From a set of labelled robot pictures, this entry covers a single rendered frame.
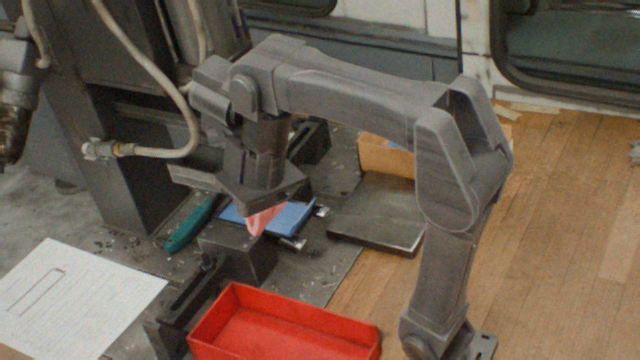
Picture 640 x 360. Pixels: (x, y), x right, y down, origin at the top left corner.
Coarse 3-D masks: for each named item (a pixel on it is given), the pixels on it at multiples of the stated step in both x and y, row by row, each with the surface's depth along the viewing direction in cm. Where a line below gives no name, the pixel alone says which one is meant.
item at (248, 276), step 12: (300, 192) 125; (312, 192) 129; (300, 228) 128; (204, 252) 120; (228, 252) 117; (252, 252) 116; (264, 252) 119; (276, 252) 122; (240, 264) 118; (252, 264) 116; (264, 264) 120; (276, 264) 123; (228, 276) 122; (240, 276) 120; (252, 276) 118; (264, 276) 120
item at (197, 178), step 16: (128, 96) 120; (144, 96) 119; (160, 96) 118; (128, 112) 117; (144, 112) 115; (160, 112) 113; (176, 112) 111; (192, 112) 113; (208, 144) 110; (176, 160) 109; (192, 160) 108; (208, 160) 108; (176, 176) 110; (192, 176) 108; (208, 176) 106; (224, 192) 106
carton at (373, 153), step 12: (504, 132) 132; (360, 144) 135; (372, 144) 133; (384, 144) 143; (360, 156) 137; (372, 156) 135; (384, 156) 133; (396, 156) 132; (408, 156) 131; (372, 168) 137; (384, 168) 135; (396, 168) 134; (408, 168) 132
